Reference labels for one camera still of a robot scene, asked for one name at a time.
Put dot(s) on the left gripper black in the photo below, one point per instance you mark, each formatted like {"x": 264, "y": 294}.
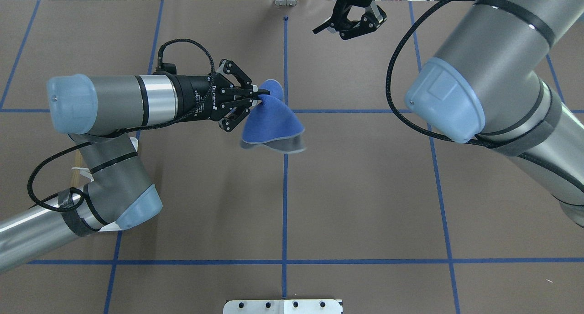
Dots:
{"x": 197, "y": 96}

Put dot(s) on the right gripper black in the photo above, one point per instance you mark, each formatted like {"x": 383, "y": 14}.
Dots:
{"x": 355, "y": 3}

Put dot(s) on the blue grey towel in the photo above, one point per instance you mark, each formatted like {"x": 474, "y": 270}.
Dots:
{"x": 273, "y": 124}

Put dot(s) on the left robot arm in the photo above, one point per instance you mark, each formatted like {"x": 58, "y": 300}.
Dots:
{"x": 98, "y": 113}

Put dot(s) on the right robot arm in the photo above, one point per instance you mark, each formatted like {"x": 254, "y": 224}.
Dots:
{"x": 480, "y": 88}

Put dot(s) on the white rack base tray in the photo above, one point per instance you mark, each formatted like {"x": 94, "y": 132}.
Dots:
{"x": 119, "y": 184}

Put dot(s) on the outer wooden rack bar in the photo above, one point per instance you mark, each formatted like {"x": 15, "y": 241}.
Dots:
{"x": 77, "y": 162}

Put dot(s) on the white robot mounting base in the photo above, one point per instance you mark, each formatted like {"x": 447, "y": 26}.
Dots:
{"x": 284, "y": 306}

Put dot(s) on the white rack bracket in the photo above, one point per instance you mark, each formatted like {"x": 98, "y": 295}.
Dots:
{"x": 81, "y": 171}

